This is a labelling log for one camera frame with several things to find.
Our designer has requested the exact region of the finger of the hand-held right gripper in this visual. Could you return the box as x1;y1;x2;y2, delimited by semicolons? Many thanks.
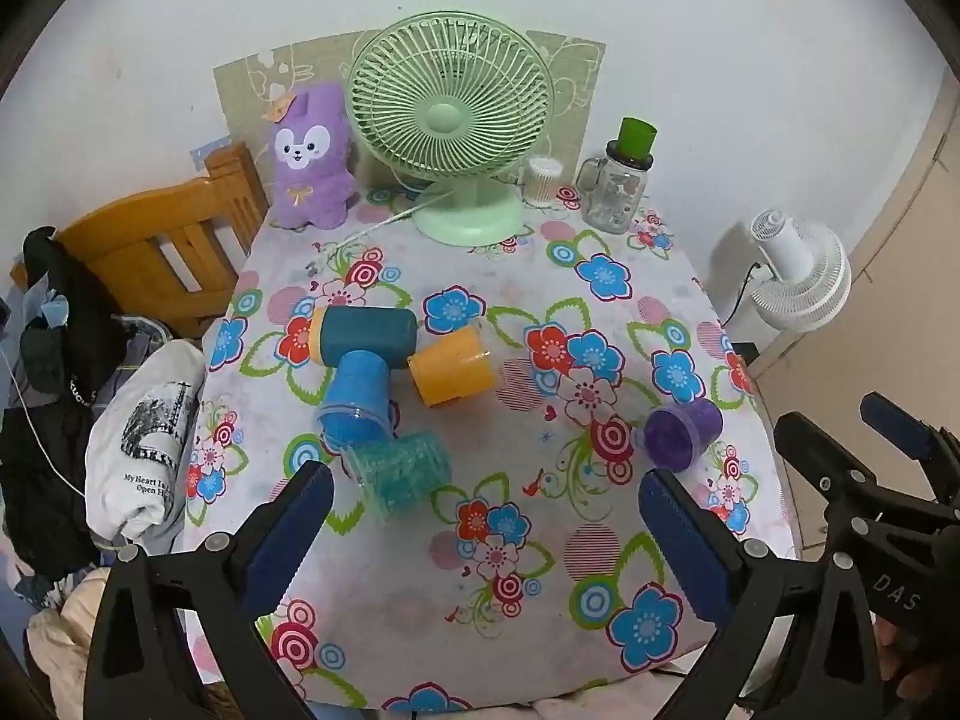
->
859;392;960;482
774;411;960;537

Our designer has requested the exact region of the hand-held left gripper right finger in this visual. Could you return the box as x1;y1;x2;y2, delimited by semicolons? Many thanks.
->
637;468;880;720

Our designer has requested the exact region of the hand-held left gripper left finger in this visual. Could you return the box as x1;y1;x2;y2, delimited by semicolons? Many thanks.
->
82;459;336;720

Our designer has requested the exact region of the teal glitter cup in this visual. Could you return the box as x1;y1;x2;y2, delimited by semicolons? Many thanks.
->
346;431;453;520

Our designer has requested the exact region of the purple glitter cup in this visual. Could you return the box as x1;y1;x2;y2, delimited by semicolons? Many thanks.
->
643;397;724;472

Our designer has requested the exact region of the blue cup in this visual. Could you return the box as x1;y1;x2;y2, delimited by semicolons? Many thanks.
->
315;349;395;458

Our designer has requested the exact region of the dark teal cup yellow rim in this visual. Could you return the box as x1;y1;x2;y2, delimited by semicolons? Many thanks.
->
309;306;418;368

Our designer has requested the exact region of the orange cup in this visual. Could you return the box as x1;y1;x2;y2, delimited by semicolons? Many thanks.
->
407;326;497;407

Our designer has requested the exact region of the green plastic cup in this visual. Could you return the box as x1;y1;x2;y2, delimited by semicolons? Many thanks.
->
616;117;659;158

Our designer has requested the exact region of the person's right hand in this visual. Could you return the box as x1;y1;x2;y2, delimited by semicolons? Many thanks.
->
874;611;922;683

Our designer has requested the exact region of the beige wooden door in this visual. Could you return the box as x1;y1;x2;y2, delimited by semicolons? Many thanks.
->
750;82;960;563

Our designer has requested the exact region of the white printed shirt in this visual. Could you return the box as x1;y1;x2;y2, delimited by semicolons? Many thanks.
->
84;341;207;541

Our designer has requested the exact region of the white round fan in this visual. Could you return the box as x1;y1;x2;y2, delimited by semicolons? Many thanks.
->
750;210;852;332

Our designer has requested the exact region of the floral tablecloth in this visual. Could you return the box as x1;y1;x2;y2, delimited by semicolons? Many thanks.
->
180;187;796;713

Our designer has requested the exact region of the plaid cloth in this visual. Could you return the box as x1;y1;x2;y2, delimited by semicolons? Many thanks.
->
97;315;175;421

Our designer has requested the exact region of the pile of light clothes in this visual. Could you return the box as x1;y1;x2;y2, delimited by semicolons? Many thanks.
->
15;568;113;720

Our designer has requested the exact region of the black clothing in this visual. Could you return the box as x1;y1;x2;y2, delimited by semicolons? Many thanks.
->
0;226;113;578

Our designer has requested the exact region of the wooden chair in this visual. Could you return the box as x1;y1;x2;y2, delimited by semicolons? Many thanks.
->
56;142;271;338

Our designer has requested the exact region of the glass jar mug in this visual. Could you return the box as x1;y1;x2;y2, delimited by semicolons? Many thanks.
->
576;142;653;233

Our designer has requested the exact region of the purple plush bunny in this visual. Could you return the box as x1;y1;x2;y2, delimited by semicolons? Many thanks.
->
264;82;357;230

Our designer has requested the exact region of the white cotton swab container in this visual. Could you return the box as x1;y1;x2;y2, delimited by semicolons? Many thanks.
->
523;156;563;207

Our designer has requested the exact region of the green desk fan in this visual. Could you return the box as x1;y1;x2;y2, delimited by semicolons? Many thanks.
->
346;11;556;247

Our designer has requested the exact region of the black power cable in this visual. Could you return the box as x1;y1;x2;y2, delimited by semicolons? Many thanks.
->
722;261;763;328

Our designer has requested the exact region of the thin white cable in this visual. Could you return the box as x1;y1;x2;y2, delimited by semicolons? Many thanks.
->
0;349;87;500

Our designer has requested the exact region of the white fan cable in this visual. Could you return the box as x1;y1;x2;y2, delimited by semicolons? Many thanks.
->
311;191;455;271

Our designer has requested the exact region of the beige wall poster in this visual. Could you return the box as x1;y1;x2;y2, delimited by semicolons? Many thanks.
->
213;30;607;192

